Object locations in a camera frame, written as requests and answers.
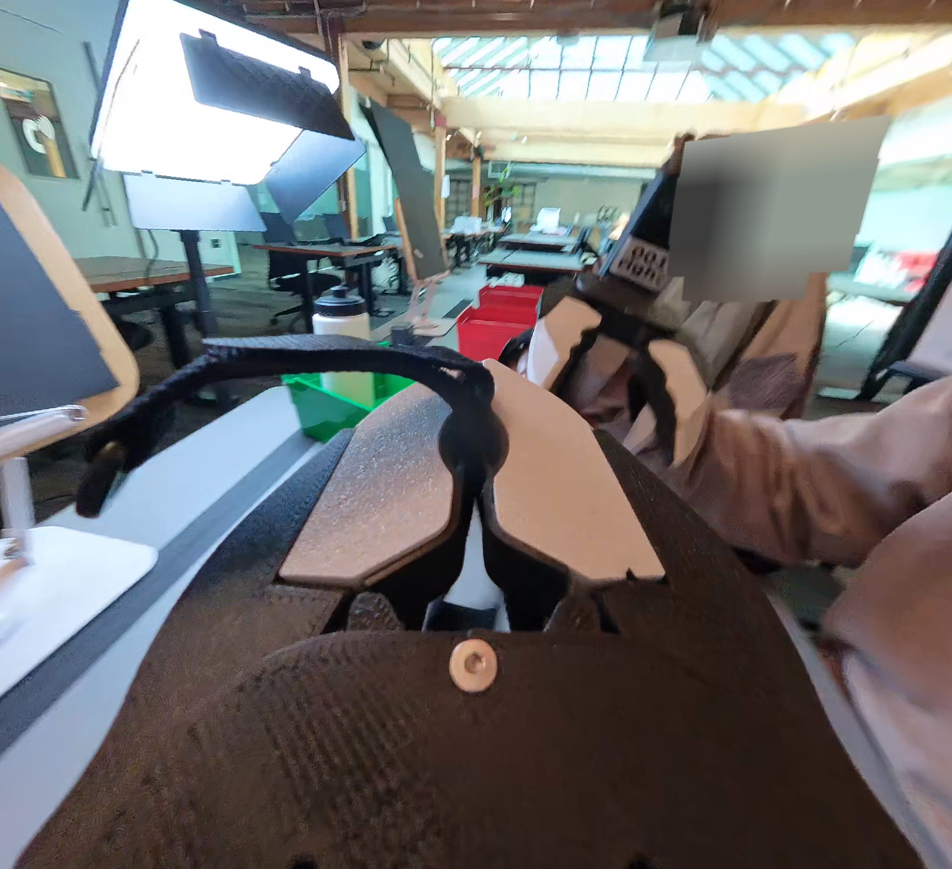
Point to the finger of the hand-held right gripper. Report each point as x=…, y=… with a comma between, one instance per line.
x=558, y=337
x=684, y=393

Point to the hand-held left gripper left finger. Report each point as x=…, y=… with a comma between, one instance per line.
x=372, y=497

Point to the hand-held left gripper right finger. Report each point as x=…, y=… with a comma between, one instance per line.
x=573, y=504

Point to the red open-front bin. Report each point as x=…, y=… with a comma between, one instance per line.
x=491, y=337

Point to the green plastic bin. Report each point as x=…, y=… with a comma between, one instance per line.
x=327, y=415

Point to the white bottle with black cap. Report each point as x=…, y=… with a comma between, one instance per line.
x=340, y=348

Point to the red bin with white label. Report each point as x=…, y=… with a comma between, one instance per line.
x=513, y=294

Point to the dark top work table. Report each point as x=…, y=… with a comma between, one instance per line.
x=532, y=261

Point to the small black box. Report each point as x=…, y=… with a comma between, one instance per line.
x=403, y=333

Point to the green potted plant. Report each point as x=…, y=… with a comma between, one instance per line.
x=498, y=189

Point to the ceiling projector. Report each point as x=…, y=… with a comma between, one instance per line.
x=673, y=32

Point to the dark tilted board on stand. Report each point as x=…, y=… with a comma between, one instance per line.
x=409, y=207

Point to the black office chair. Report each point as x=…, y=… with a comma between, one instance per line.
x=297, y=274

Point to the wooden top office desk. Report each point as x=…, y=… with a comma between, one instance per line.
x=320, y=248
x=149, y=270

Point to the black light stand pole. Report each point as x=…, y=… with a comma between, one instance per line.
x=197, y=274

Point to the person's beige sweater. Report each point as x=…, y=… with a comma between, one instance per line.
x=900, y=661

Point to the studio light panel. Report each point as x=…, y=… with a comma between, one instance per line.
x=186, y=110

